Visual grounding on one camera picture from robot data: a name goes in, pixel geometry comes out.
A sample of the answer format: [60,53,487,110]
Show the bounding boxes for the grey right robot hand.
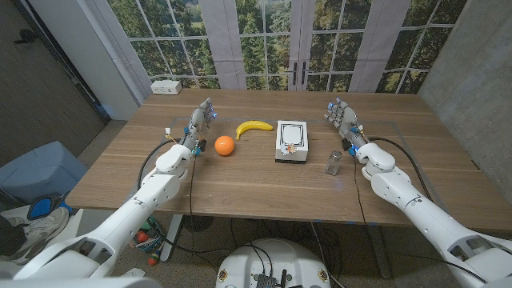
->
[323,97,370,156]

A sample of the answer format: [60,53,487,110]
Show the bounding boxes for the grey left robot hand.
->
[182,98,218,156]

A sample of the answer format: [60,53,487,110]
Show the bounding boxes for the yellow banana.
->
[235,120,274,142]

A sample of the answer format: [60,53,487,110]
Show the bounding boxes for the orange fruit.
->
[214,135,236,157]

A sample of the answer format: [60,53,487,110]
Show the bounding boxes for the small clear glass jar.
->
[324,150,343,177]

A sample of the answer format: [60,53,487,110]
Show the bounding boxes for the white power strip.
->
[150,79,183,96]

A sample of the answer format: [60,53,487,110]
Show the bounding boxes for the black round floor disc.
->
[182,214,215,234]

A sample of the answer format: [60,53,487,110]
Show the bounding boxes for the printed window backdrop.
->
[86,0,469,95]

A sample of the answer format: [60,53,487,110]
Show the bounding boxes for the white table leg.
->
[159,214,184,263]

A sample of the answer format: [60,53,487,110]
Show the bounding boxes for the basket of toys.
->
[131,218,165,255]

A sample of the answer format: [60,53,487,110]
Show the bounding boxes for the grey table leg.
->
[367,223,393,280]

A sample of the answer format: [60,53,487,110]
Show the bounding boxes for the white robot torso base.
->
[215,238,332,288]

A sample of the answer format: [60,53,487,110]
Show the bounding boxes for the blue-grey bin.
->
[0,140,89,205]

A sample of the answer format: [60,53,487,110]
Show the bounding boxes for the grey white sneaker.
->
[6,206,71,266]

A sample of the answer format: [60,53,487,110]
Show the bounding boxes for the dark trouser leg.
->
[0,215,27,257]

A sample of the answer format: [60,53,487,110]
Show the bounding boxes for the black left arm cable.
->
[137,138,183,191]

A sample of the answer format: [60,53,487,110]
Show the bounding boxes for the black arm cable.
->
[367,136,435,203]
[137,138,183,191]

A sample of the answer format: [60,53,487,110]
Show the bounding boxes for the white box with black frame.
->
[274,120,310,165]

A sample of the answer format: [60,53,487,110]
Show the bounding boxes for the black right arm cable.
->
[367,136,435,203]

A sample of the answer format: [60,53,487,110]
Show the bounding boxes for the black door handle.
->
[14,28,39,45]

